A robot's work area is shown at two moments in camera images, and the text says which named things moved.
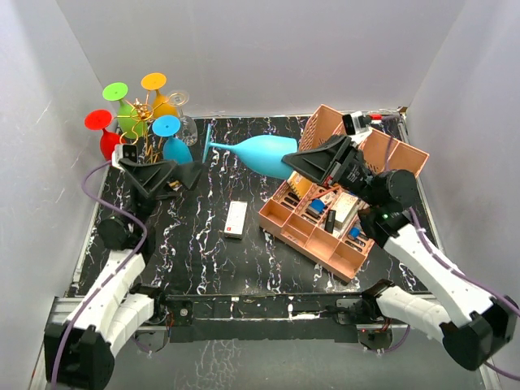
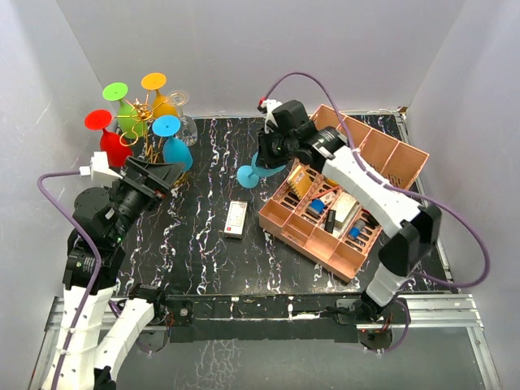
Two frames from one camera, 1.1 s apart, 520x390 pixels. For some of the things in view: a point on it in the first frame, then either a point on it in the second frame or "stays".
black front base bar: (262, 317) stays
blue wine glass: (174, 148) stays
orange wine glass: (162, 106) stays
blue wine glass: (262, 153) → (247, 176)
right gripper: (322, 162) → (265, 158)
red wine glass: (98, 119) stays
